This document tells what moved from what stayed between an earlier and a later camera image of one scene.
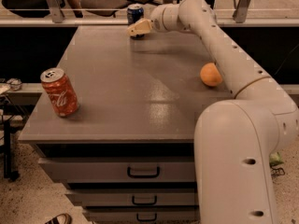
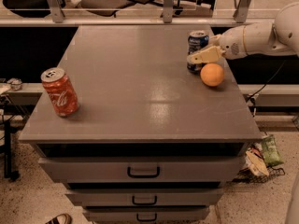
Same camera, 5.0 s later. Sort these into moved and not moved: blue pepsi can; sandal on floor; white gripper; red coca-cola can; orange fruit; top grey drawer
Moved: blue pepsi can; white gripper
Not moved: sandal on floor; red coca-cola can; orange fruit; top grey drawer
